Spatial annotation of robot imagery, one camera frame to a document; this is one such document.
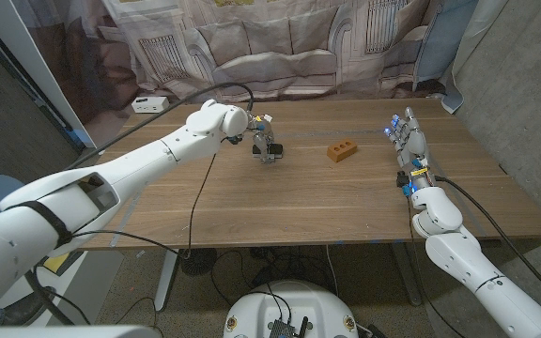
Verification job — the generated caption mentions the tangled black floor cables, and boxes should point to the tangled black floor cables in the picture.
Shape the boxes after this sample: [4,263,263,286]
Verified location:
[209,246,342,306]

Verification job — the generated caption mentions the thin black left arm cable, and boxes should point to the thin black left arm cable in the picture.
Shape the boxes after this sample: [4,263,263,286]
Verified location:
[70,136,229,260]

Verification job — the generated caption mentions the white partition panel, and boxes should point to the white partition panel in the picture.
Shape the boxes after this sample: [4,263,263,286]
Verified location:
[0,0,105,155]

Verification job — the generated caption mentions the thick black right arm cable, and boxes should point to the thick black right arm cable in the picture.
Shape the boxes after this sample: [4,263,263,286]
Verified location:
[435,175,541,313]

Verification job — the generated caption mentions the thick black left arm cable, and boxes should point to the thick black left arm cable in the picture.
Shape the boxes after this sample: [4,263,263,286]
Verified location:
[63,82,255,171]

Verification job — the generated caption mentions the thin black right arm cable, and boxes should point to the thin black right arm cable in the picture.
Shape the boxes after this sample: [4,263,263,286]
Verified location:
[407,194,467,338]

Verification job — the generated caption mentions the white robot torso base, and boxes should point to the white robot torso base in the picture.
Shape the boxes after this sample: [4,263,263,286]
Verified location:
[223,280,360,338]

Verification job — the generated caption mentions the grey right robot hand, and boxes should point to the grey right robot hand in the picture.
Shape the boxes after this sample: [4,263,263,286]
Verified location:
[382,106,436,185]

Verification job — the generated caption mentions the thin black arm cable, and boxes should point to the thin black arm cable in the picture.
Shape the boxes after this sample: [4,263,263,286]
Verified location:
[407,194,467,338]
[70,136,229,260]

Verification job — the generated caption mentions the dark shoe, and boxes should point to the dark shoe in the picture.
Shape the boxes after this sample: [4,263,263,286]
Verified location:
[0,281,58,328]

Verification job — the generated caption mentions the grey table leg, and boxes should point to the grey table leg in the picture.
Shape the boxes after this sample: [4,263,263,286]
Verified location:
[390,242,423,307]

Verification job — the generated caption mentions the grey fabric cloth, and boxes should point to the grey fabric cloth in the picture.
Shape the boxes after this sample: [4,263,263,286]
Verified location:
[10,0,511,152]

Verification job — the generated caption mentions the white power box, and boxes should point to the white power box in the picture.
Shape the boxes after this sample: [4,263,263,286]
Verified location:
[131,96,171,115]

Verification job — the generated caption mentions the white floor platform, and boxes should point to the white floor platform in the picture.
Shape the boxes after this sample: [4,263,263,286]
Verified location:
[0,248,125,328]

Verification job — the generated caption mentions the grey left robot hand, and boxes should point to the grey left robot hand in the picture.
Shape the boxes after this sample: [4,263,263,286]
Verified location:
[246,114,277,164]

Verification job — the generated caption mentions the black round floor fan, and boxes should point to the black round floor fan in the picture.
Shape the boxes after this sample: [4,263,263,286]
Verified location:
[179,247,219,277]

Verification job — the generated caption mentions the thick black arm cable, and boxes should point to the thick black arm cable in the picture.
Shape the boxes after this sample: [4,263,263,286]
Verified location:
[63,82,255,171]
[435,175,541,313]

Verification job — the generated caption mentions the orange brick block with holes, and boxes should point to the orange brick block with holes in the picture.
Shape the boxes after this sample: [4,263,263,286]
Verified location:
[326,139,359,163]

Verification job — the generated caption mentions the white table leg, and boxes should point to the white table leg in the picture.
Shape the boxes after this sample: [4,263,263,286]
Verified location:
[153,248,180,313]

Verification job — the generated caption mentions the black module on torso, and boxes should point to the black module on torso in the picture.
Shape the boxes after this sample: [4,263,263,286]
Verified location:
[268,316,310,338]

